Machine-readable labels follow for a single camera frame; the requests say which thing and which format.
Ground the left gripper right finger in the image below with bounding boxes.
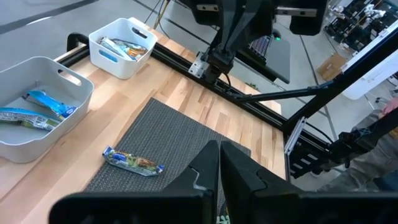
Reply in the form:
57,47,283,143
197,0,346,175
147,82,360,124
220,141,303,224

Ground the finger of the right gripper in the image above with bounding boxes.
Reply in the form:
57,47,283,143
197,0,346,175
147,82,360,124
228,0,274,52
218,0,241,51

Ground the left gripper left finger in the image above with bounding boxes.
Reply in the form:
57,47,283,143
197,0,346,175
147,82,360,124
163,139,220,224

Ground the white plastic bin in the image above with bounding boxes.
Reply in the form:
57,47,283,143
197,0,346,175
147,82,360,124
88,17,159,80

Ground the white pillar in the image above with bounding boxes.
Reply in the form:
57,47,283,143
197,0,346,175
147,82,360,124
341,27,398,101

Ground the silver granola bar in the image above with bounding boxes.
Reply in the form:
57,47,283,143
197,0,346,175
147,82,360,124
0,107,62,132

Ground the backlit black keyboard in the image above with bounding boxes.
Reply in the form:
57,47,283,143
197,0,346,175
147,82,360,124
248,34,274,60

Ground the pale grey plastic bin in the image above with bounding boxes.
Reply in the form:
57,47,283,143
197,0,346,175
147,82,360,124
0,56,95,164

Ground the grey woven placemat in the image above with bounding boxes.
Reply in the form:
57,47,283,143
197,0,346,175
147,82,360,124
83,98,252,224

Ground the black side desk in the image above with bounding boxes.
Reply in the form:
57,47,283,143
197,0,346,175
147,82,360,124
235,32,292,85

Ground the black table clamp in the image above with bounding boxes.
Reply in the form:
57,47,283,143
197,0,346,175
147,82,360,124
66,32,91,57

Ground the cluttered background workbench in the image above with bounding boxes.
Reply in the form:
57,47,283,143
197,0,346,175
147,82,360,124
323,0,398,53

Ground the black aluminium table frame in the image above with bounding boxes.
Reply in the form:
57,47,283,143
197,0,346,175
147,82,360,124
55,30,398,180

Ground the cardboard box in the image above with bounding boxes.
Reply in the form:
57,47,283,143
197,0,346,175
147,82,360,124
316,52,348,82

